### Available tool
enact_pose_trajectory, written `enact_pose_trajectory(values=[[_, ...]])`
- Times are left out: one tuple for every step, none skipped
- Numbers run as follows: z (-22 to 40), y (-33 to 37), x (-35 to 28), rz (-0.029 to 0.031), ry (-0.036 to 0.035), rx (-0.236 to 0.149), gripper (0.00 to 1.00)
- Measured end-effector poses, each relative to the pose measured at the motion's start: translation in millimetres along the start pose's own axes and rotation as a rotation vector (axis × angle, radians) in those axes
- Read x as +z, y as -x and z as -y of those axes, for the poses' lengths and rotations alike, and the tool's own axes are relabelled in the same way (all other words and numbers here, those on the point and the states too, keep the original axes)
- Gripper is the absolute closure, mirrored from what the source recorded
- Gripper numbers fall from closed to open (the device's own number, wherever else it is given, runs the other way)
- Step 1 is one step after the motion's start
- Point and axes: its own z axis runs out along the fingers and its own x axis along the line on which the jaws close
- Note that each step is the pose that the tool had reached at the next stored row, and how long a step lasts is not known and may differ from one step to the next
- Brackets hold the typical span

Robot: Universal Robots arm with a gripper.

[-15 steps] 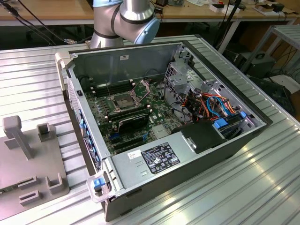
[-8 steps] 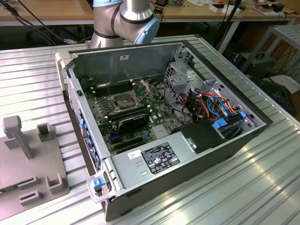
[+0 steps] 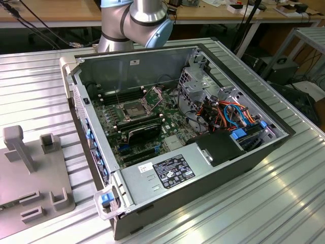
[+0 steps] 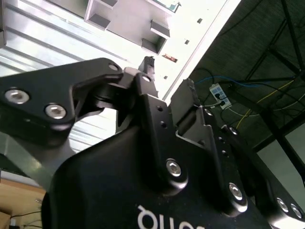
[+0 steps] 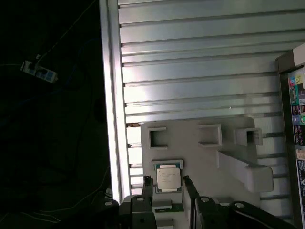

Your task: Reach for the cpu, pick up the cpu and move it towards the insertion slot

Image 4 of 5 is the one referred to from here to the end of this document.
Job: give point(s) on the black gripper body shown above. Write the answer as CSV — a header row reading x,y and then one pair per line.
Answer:
x,y
107,186

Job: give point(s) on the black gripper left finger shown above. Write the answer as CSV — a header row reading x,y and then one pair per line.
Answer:
x,y
35,107

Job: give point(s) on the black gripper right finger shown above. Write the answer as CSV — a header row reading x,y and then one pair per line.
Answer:
x,y
197,133

